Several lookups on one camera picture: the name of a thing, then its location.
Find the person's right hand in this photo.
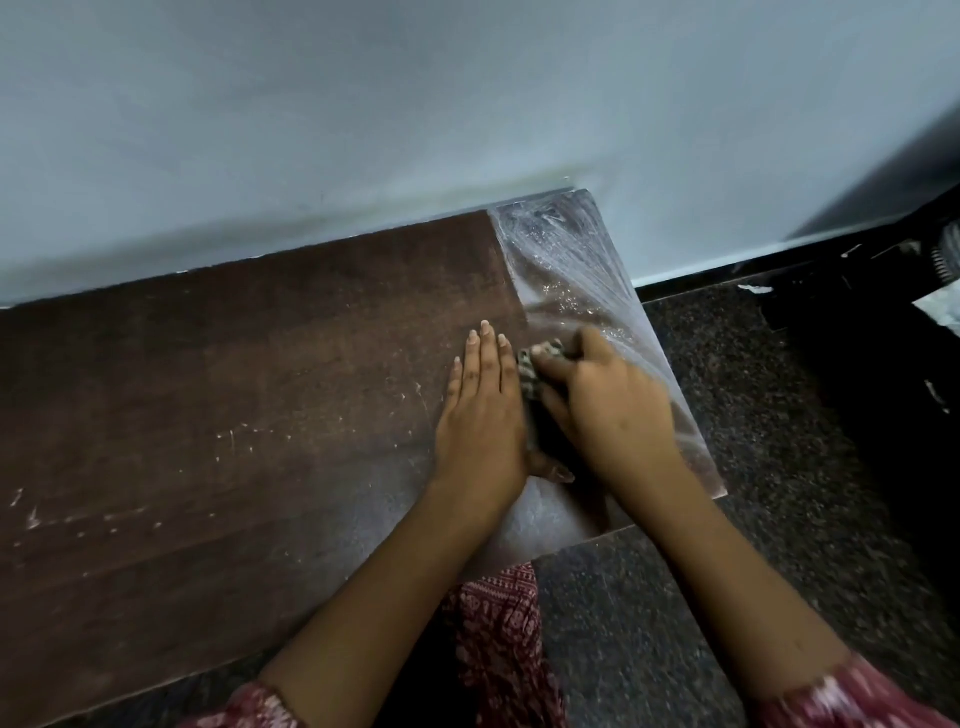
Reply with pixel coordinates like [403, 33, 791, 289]
[532, 327, 685, 495]

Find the person's left hand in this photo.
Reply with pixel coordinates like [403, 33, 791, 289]
[431, 320, 576, 502]

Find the patterned cleaning cloth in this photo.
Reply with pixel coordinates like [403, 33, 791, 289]
[516, 339, 569, 451]

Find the person's right forearm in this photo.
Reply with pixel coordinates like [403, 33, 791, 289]
[618, 450, 856, 702]

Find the person's left forearm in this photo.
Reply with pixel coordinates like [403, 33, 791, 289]
[258, 480, 530, 714]

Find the red patterned garment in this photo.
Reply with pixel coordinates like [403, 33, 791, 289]
[441, 562, 569, 728]

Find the black furniture piece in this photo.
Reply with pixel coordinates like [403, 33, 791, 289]
[761, 196, 960, 335]

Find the red patterned right sleeve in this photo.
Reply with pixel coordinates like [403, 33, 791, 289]
[750, 651, 960, 728]

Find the red patterned sleeve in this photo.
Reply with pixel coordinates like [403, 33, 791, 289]
[750, 651, 960, 728]
[176, 678, 307, 728]

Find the white grey ribbed object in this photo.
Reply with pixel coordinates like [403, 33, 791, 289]
[928, 222, 960, 285]

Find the red patterned left sleeve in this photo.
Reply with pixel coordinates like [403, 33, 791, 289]
[176, 678, 307, 728]

